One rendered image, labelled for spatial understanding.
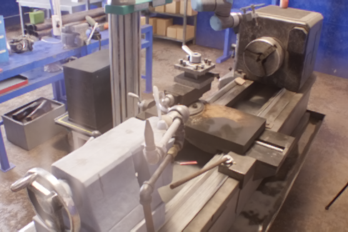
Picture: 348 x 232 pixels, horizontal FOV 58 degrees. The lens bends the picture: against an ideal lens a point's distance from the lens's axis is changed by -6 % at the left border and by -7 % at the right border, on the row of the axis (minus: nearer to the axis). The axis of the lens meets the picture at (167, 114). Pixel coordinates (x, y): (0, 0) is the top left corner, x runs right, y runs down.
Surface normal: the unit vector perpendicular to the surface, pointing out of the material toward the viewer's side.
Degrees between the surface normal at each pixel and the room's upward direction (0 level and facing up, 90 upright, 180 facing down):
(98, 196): 76
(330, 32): 90
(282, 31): 90
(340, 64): 90
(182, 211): 0
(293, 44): 90
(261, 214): 0
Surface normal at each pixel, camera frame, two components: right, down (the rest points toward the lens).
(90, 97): -0.50, 0.39
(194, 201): 0.03, -0.89
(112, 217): 0.77, -0.11
